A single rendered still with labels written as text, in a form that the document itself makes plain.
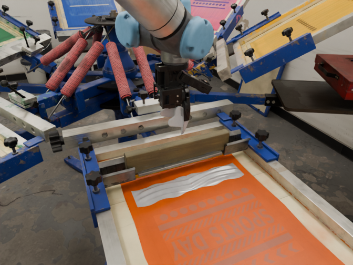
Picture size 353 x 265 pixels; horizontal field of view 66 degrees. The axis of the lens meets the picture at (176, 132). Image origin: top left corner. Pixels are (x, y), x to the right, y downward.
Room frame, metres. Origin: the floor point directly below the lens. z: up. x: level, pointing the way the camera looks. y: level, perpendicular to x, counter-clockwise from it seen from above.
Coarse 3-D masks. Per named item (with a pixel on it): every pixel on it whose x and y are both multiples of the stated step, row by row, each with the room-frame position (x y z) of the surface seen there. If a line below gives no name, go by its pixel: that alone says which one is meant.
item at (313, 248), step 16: (208, 160) 0.76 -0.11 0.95; (224, 160) 0.76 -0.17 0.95; (208, 192) 0.60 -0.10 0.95; (224, 192) 0.60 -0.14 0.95; (256, 192) 0.60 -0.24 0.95; (272, 208) 0.54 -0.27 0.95; (288, 224) 0.48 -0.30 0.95; (304, 240) 0.43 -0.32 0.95; (304, 256) 0.39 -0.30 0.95; (320, 256) 0.39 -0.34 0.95
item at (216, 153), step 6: (198, 156) 0.73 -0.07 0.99; (204, 156) 0.73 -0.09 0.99; (210, 156) 0.73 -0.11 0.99; (174, 162) 0.69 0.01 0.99; (180, 162) 0.69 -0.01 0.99; (186, 162) 0.70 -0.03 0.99; (156, 168) 0.66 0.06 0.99; (162, 168) 0.66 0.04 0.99; (168, 168) 0.67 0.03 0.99; (138, 174) 0.64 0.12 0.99; (144, 174) 0.64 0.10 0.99
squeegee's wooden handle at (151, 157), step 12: (216, 132) 0.77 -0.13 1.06; (228, 132) 0.77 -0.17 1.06; (168, 144) 0.70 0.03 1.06; (180, 144) 0.70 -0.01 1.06; (192, 144) 0.72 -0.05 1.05; (204, 144) 0.74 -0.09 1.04; (216, 144) 0.75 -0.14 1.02; (132, 156) 0.64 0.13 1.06; (144, 156) 0.66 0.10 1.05; (156, 156) 0.67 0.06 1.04; (168, 156) 0.69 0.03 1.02; (180, 156) 0.70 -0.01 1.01; (192, 156) 0.72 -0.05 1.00; (144, 168) 0.65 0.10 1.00
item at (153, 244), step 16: (144, 176) 0.67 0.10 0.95; (160, 176) 0.67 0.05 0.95; (176, 176) 0.67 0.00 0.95; (128, 192) 0.60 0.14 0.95; (192, 192) 0.60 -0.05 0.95; (144, 208) 0.54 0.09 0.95; (160, 208) 0.54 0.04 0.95; (176, 208) 0.54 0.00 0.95; (144, 224) 0.48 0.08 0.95; (144, 240) 0.43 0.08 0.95; (160, 240) 0.43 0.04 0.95; (144, 256) 0.39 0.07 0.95; (160, 256) 0.39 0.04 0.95
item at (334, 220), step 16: (192, 128) 0.92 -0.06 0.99; (208, 128) 0.92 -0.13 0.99; (224, 128) 0.93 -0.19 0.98; (128, 144) 0.81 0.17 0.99; (144, 144) 0.81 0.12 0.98; (256, 160) 0.74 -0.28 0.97; (272, 160) 0.71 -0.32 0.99; (272, 176) 0.67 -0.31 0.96; (288, 176) 0.63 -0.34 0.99; (304, 192) 0.56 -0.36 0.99; (320, 208) 0.50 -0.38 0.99; (112, 224) 0.45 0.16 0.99; (336, 224) 0.45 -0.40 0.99; (352, 224) 0.45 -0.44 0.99; (112, 240) 0.40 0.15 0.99; (352, 240) 0.41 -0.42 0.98; (112, 256) 0.36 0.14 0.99
